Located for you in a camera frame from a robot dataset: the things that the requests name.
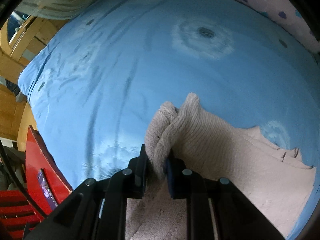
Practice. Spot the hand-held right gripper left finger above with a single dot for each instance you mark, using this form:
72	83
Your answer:
137	170

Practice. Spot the red chair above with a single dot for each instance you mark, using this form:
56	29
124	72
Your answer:
37	160

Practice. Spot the grey-green cloth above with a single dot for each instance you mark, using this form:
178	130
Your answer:
50	7

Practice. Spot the blue bed sheet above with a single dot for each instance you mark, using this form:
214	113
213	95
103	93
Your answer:
125	75

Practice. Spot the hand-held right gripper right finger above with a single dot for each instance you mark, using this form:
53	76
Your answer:
171	180

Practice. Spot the wooden bed frame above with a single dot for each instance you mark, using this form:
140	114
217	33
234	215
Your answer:
22	47

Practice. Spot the smartphone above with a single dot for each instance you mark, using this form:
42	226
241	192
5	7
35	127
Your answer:
47	188

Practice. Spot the pink knit cardigan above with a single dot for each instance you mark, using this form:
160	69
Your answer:
212	150

